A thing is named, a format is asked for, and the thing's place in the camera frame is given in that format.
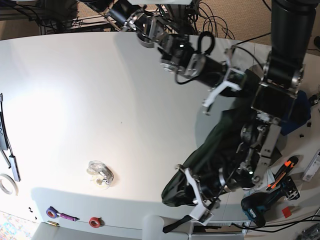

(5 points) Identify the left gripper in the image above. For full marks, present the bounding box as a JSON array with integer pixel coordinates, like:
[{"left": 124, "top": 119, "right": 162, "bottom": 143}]
[{"left": 175, "top": 164, "right": 225, "bottom": 226}]

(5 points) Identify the dark remote control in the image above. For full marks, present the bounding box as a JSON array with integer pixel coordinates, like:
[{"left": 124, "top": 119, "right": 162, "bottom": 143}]
[{"left": 0, "top": 112, "right": 8, "bottom": 151}]

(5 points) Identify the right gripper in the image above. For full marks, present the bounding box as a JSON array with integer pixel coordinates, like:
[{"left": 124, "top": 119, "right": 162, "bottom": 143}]
[{"left": 195, "top": 46, "right": 247, "bottom": 115}]

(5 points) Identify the paper instruction booklet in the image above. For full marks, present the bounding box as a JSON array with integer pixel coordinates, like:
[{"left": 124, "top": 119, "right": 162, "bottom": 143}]
[{"left": 243, "top": 168, "right": 275, "bottom": 198}]

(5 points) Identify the black cordless drill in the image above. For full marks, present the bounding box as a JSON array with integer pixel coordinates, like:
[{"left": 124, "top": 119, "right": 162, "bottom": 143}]
[{"left": 240, "top": 176, "right": 300, "bottom": 228}]

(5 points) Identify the purple tape roll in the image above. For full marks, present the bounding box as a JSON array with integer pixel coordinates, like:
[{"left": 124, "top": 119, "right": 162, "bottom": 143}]
[{"left": 46, "top": 206, "right": 59, "bottom": 219}]

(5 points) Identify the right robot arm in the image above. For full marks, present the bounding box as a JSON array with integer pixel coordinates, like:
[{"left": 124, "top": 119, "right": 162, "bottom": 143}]
[{"left": 83, "top": 0, "right": 250, "bottom": 111}]

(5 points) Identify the white rectangular device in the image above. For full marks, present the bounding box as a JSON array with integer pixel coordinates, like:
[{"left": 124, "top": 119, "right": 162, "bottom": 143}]
[{"left": 302, "top": 151, "right": 320, "bottom": 182}]

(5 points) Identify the grey usb hub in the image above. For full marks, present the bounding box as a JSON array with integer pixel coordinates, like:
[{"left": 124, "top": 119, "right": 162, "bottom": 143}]
[{"left": 9, "top": 155, "right": 21, "bottom": 182}]

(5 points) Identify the orange black utility knife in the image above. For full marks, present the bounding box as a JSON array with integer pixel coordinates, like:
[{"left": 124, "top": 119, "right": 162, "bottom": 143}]
[{"left": 266, "top": 156, "right": 299, "bottom": 191}]

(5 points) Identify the red square card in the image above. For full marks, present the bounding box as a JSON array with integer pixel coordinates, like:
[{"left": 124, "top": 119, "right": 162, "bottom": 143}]
[{"left": 281, "top": 206, "right": 292, "bottom": 219}]

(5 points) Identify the blue box with black knob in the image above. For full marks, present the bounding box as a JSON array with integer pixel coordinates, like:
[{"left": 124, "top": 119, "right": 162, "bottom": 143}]
[{"left": 280, "top": 90, "right": 311, "bottom": 136}]

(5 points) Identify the dark green t-shirt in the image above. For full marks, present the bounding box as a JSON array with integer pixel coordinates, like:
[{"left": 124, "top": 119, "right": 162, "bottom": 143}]
[{"left": 161, "top": 68, "right": 282, "bottom": 208}]

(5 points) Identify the red tape roll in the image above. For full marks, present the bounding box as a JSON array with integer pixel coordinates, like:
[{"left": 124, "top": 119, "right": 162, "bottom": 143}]
[{"left": 88, "top": 217, "right": 102, "bottom": 228}]

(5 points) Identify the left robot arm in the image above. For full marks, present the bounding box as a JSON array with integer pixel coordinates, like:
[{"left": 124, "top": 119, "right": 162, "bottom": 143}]
[{"left": 162, "top": 0, "right": 319, "bottom": 233}]

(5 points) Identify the white tape roll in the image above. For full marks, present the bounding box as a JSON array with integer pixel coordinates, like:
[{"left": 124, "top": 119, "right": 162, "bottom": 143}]
[{"left": 0, "top": 173, "right": 19, "bottom": 196}]

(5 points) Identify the purple marker pen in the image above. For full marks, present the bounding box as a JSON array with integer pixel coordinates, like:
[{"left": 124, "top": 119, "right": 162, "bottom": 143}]
[{"left": 58, "top": 213, "right": 80, "bottom": 222}]

